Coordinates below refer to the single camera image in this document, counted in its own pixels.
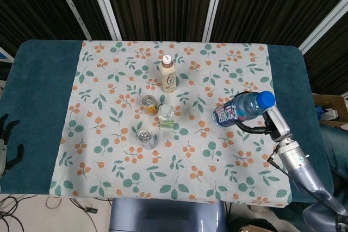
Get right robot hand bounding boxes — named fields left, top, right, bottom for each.
left=230, top=91, right=292, bottom=143

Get cardboard box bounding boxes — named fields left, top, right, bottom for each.
left=312, top=93, right=348, bottom=128

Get floor cables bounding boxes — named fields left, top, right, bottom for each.
left=0, top=193, right=114, bottom=232

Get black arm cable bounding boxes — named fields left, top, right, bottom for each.
left=266, top=145, right=348, bottom=218

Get beige milk tea bottle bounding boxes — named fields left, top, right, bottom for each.
left=159, top=54, right=180, bottom=93

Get teal table cover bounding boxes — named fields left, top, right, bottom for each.
left=0, top=39, right=334, bottom=204

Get blue plastic drink bottle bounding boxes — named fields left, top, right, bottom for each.
left=212, top=90, right=276, bottom=128

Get floral fruit print tablecloth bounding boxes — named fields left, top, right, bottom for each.
left=49, top=40, right=291, bottom=208

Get orange yellow drink can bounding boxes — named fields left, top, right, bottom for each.
left=142, top=95, right=158, bottom=116

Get small clear glass jar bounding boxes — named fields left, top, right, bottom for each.
left=158, top=104, right=175, bottom=129

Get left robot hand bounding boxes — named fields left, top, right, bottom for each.
left=0, top=113, right=25, bottom=178

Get white partition frame post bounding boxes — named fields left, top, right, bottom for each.
left=201, top=0, right=228, bottom=42
left=86, top=0, right=122, bottom=41
left=49, top=0, right=92, bottom=40
left=298, top=0, right=348, bottom=55

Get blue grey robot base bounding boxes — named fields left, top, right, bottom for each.
left=108, top=198, right=228, bottom=232

